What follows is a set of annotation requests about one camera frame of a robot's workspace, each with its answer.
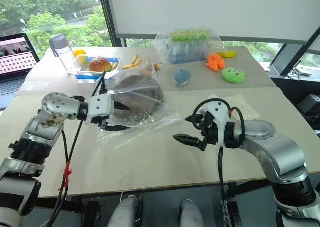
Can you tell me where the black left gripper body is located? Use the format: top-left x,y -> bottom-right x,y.
96,100 -> 118,132

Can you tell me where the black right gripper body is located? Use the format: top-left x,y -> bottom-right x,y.
198,111 -> 220,152

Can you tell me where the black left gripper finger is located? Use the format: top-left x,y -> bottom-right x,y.
104,124 -> 131,132
112,101 -> 132,112

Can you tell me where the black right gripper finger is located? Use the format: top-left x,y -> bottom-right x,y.
172,133 -> 205,149
184,113 -> 204,125

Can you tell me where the clear plastic bag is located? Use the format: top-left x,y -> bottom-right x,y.
96,63 -> 183,151

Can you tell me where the brown cap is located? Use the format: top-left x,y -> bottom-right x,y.
112,73 -> 165,116

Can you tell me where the clear bag around tube rack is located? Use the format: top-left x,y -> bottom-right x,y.
151,26 -> 226,65

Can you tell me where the blue grey plush toy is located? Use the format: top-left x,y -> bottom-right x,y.
172,67 -> 193,88

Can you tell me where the clear tray with blue trim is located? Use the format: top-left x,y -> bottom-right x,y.
74,55 -> 123,85

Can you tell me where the toy hamburger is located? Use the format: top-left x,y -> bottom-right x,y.
88,56 -> 113,73

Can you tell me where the green round plush toy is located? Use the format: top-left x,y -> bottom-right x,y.
221,66 -> 246,84

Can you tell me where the orange plush toy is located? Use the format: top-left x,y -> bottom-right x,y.
205,53 -> 226,73

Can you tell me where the yellow toy lemon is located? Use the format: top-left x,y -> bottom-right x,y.
73,49 -> 88,59

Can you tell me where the rack of green capped tubes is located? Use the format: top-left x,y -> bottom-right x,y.
168,28 -> 215,64

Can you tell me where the yellow toy banana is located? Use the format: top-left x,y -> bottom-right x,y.
216,50 -> 238,60

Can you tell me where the clear water bottle purple lid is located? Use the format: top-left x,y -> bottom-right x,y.
48,33 -> 81,75

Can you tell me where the black box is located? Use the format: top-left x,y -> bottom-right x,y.
296,92 -> 320,116

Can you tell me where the open laptop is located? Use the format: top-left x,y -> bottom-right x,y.
0,32 -> 41,111

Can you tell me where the dark monitor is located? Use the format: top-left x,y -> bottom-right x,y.
268,43 -> 320,77

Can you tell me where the white projection screen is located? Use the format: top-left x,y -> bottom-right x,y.
105,0 -> 320,46

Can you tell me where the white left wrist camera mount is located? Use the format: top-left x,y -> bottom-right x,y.
84,93 -> 114,126

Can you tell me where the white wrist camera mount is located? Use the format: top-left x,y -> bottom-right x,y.
84,93 -> 114,126
199,100 -> 233,144

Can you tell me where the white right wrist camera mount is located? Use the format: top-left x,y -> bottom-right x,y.
199,100 -> 233,144

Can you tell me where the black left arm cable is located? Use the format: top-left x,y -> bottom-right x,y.
46,70 -> 108,227

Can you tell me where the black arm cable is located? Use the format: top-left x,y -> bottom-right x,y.
46,70 -> 108,227
191,98 -> 247,205

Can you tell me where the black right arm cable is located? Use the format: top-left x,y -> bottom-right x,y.
191,98 -> 247,205

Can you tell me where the red cable tie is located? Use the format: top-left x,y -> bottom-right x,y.
63,161 -> 73,185

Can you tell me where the black window frame post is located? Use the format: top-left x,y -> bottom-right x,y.
95,0 -> 131,48

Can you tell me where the white device with cable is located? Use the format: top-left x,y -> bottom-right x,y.
286,66 -> 314,81

